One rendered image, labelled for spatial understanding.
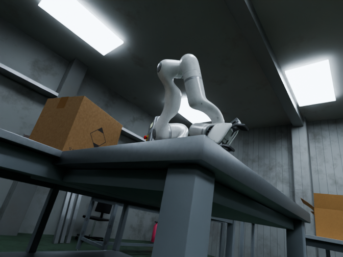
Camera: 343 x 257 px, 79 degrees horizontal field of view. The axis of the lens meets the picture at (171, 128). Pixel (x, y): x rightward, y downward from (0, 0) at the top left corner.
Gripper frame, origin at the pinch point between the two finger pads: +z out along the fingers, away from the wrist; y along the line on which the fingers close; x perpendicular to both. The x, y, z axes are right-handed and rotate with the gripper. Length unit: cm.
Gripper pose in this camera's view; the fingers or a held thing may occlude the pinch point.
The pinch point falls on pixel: (237, 137)
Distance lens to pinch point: 76.3
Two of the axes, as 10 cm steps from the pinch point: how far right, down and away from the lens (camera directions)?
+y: -5.9, 7.9, -1.7
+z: 3.5, 0.6, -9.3
